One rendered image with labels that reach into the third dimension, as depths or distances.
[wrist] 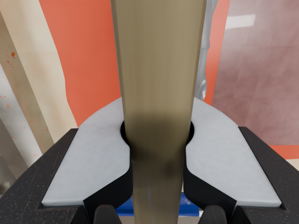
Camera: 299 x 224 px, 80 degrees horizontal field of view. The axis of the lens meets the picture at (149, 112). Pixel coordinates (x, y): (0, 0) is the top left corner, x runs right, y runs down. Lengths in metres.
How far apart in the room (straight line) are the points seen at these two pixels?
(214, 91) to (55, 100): 0.24
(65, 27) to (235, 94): 0.25
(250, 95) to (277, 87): 0.04
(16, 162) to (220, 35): 2.14
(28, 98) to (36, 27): 0.10
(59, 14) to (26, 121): 0.15
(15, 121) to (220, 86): 0.30
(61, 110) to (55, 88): 0.04
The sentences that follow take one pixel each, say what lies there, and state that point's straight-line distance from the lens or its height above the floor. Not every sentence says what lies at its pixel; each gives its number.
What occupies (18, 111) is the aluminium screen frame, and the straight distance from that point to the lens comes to 0.31.
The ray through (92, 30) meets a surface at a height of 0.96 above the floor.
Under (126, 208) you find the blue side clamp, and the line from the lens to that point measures 0.40.
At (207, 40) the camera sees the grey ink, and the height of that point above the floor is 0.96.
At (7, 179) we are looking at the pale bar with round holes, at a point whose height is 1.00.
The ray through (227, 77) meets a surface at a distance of 0.28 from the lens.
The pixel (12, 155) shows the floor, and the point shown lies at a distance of 2.18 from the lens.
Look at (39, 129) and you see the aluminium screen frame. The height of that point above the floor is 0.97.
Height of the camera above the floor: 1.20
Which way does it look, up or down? 58 degrees down
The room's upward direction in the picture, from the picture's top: 178 degrees counter-clockwise
